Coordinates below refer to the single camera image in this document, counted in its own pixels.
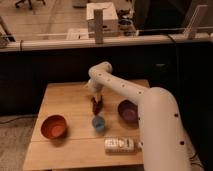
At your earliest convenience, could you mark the grey upright post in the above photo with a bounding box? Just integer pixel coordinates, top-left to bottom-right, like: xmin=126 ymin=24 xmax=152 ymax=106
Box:
xmin=94 ymin=9 xmax=103 ymax=44

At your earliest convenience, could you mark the dark bowl on counter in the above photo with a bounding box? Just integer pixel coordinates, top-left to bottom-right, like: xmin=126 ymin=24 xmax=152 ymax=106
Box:
xmin=118 ymin=19 xmax=132 ymax=31

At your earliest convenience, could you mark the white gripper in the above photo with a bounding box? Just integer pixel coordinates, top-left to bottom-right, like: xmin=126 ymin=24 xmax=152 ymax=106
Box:
xmin=85 ymin=79 xmax=103 ymax=103

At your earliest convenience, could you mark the purple bowl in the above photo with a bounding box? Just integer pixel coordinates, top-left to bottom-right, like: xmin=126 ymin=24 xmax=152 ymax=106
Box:
xmin=118 ymin=100 xmax=138 ymax=123

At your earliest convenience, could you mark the red bowl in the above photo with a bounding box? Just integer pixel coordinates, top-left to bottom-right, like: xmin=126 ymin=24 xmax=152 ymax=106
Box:
xmin=41 ymin=115 xmax=68 ymax=139

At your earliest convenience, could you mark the dark red grape bunch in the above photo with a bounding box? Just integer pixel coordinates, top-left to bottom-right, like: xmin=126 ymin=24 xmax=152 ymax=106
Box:
xmin=91 ymin=98 xmax=103 ymax=115

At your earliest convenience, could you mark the white angled bracket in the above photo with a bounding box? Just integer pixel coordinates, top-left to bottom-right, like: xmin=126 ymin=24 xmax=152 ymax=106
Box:
xmin=183 ymin=5 xmax=208 ymax=39

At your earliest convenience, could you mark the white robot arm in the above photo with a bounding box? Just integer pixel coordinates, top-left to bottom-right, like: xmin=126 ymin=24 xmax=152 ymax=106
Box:
xmin=87 ymin=62 xmax=191 ymax=171

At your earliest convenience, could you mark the white plastic bottle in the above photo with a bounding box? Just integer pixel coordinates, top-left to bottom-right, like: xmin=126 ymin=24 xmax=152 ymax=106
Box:
xmin=104 ymin=138 xmax=141 ymax=153

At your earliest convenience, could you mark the black office chair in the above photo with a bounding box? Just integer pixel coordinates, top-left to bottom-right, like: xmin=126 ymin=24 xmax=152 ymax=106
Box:
xmin=15 ymin=0 xmax=46 ymax=10

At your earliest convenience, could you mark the white cardboard box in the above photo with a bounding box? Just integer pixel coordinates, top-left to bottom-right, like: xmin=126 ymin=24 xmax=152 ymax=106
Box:
xmin=86 ymin=2 xmax=118 ymax=37

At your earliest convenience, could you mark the small blue cup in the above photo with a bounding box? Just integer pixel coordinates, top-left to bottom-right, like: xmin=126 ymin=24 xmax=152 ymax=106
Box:
xmin=92 ymin=116 xmax=105 ymax=132

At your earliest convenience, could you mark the wooden table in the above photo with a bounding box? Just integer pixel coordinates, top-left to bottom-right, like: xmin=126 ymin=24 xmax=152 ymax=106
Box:
xmin=23 ymin=83 xmax=143 ymax=171

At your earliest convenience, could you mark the black cable on floor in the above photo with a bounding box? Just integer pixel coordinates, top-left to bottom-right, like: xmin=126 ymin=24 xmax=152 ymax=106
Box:
xmin=0 ymin=114 xmax=38 ymax=126

